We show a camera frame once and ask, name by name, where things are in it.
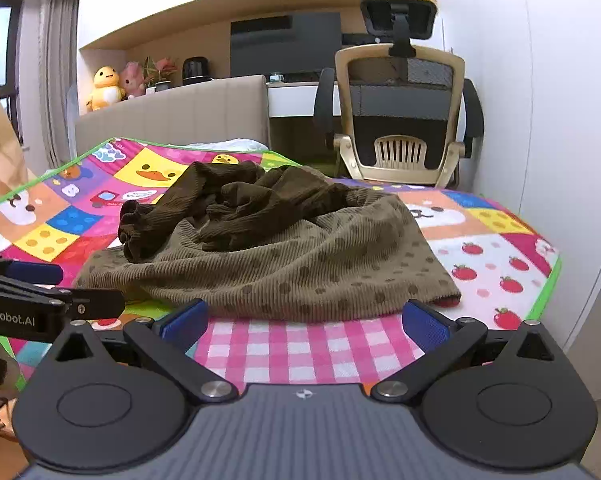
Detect brown polka dot corduroy garment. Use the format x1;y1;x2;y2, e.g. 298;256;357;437
75;162;461;323

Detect colourful cartoon play mat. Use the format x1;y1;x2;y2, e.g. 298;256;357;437
0;139;562;386

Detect white bed sheet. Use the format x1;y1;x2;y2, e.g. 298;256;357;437
186;138;269;153

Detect beige mesh office chair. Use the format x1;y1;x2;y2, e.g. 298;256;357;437
314;0;485;188

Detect yellow duck plush toy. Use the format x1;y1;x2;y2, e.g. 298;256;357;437
87;66;126;112

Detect beige upholstered headboard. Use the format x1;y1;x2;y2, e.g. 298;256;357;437
75;76;270;154

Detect pink bunny plush toy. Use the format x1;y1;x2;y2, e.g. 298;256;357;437
120;62;146;99

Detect potted pink flower plant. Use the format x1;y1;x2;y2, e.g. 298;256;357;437
143;56;177;94

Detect white desk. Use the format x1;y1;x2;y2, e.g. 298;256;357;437
266;81;318;118

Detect black framed window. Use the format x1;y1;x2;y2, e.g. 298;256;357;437
0;0;23;144

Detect grey curtain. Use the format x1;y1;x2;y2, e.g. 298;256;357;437
39;0;79;168

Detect black computer monitor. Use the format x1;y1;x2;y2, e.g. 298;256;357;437
230;12;342;79

